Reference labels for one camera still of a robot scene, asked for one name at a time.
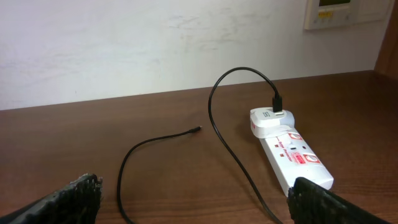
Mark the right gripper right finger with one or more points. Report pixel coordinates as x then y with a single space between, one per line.
310 203

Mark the white USB charger plug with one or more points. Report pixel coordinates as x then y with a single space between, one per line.
265 122

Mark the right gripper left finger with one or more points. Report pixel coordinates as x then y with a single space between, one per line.
77 202

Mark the white power strip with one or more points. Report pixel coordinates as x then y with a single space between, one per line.
291 157

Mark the white wall control panel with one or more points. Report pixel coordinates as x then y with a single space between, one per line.
325 14

